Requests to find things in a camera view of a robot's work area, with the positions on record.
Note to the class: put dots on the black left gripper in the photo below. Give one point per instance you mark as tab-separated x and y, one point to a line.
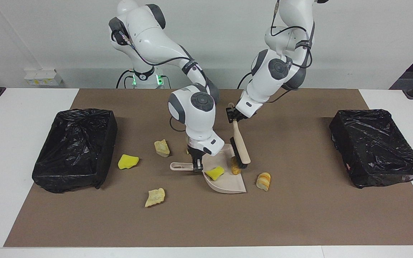
241	115

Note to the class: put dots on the brown table mat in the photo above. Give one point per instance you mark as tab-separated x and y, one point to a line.
299	215

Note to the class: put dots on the beige plastic dustpan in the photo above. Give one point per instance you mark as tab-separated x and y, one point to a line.
228	184

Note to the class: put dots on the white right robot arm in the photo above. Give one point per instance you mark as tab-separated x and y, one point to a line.
145	32

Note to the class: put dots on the striped bread piece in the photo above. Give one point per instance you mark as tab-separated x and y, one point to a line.
264	181

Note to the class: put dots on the yellow sponge piece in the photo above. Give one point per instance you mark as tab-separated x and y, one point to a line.
214	173
127	162

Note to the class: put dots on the orange brown bread piece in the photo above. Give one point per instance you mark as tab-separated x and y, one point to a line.
235	168

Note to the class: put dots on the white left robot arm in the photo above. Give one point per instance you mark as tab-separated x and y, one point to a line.
264	89

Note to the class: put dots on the beige sponge chunk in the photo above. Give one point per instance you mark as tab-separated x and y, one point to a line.
161	148

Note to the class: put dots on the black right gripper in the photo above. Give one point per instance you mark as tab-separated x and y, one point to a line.
196	154

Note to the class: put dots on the pale yellow sponge chunk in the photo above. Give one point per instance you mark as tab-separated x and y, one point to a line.
155	197

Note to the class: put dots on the white wall power strip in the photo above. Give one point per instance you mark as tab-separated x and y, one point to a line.
43	79

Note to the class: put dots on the beige hand brush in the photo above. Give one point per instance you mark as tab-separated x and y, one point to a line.
241	147

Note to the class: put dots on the bin with black liner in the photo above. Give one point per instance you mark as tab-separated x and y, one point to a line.
375	150
74	154

